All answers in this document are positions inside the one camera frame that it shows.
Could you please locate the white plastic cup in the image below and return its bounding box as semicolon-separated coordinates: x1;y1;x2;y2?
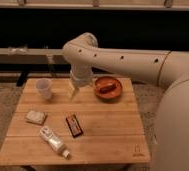
36;78;52;100

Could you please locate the wooden table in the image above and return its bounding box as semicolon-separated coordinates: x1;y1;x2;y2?
0;78;150;166

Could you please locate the orange bowl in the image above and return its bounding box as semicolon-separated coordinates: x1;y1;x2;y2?
94;76;123;100

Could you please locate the white plastic bottle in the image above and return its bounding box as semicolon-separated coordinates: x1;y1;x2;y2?
39;126;70;159

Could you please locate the brown sausage in bowl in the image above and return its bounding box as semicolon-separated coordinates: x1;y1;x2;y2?
100;84;116;94

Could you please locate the white sponge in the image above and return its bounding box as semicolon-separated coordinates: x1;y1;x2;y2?
26;110;47;125

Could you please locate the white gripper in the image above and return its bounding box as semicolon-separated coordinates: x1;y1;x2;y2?
68;70;93;98

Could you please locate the black and orange eraser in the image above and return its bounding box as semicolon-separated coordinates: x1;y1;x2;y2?
66;115;83;138

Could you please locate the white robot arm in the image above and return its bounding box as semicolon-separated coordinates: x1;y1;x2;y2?
62;33;189;171

